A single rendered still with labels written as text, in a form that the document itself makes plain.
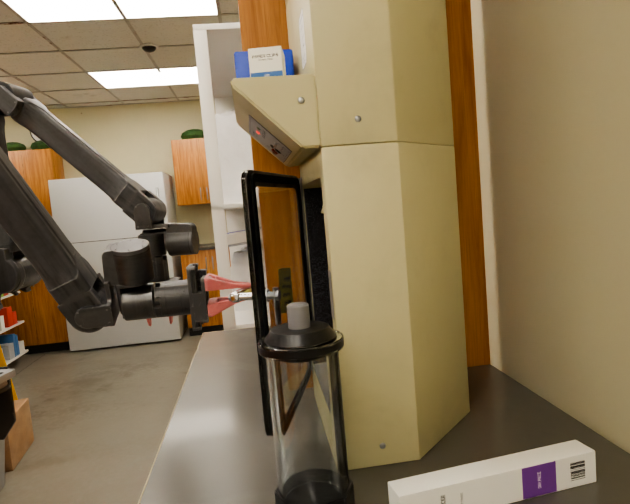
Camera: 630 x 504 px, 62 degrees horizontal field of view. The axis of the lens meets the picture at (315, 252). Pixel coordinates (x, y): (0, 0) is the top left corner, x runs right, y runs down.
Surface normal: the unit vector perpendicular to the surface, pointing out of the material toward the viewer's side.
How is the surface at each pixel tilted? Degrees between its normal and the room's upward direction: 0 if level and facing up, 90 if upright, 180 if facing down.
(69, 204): 90
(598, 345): 90
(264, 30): 90
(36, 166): 90
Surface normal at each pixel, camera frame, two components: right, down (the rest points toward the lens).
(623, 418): -0.99, 0.10
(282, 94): 0.12, 0.08
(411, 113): 0.79, -0.01
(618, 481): -0.08, -0.99
